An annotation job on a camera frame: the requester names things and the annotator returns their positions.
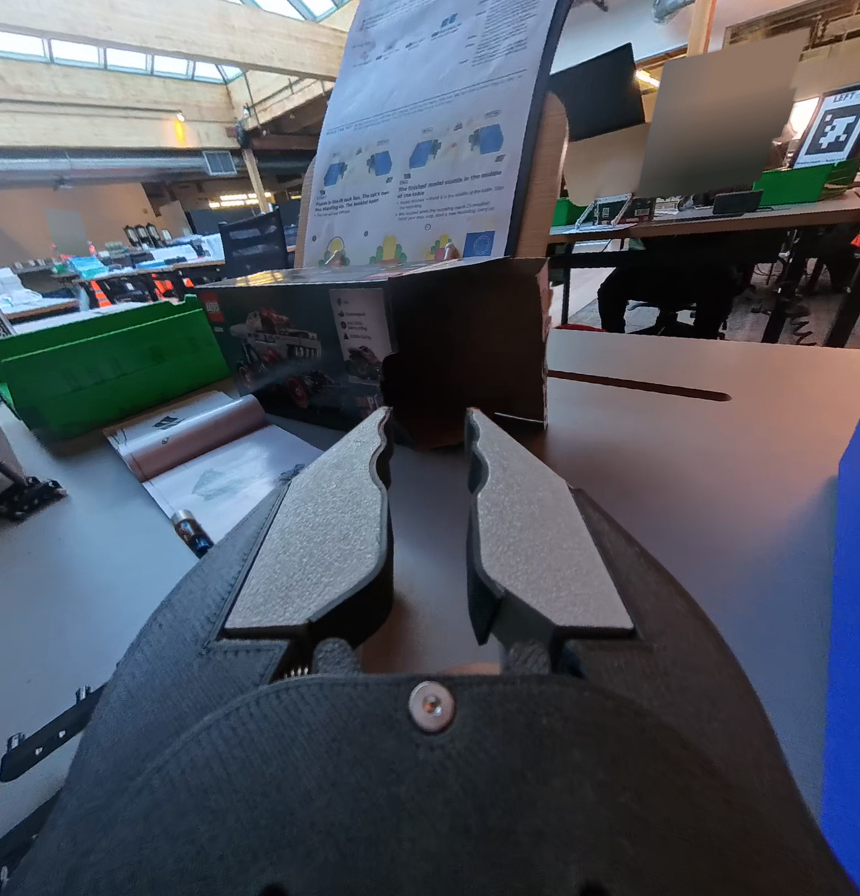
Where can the printed instruction sheet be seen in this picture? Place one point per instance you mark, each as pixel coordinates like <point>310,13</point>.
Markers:
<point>430,126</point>

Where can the small blue orange cylinder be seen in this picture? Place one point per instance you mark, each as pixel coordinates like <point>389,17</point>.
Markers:
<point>190,533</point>

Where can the lego instruction booklet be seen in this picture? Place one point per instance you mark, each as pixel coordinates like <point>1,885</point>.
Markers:
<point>213,462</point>

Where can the black monitor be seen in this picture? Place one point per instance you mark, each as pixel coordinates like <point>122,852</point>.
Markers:
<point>255,245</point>
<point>598,91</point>

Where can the green plastic bin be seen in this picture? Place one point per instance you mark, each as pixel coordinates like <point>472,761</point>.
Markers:
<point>122,385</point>
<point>66,329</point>
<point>801,183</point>

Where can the cardboard sheet stand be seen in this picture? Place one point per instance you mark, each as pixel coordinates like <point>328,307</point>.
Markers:
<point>542,182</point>

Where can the dark open laptop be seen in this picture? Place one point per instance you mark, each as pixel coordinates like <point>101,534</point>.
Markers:
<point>737,203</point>

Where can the wooden work table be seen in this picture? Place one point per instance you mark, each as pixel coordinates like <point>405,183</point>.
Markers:
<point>752,220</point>

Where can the blue plastic bin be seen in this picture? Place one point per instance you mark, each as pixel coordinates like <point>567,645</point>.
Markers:
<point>854,630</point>

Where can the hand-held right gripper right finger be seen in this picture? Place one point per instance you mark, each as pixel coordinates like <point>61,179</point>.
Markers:
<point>542,546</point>

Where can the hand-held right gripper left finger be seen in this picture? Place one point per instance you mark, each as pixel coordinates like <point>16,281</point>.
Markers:
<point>318,546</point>

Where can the black lego beam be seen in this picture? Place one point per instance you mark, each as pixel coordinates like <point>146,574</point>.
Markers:
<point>17,840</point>
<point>52,735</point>

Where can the framed marker sign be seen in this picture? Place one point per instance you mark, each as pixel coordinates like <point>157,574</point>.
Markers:
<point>840,126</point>

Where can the black lego beam axle assembly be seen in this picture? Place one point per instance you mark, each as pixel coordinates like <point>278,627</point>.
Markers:
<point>31,497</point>

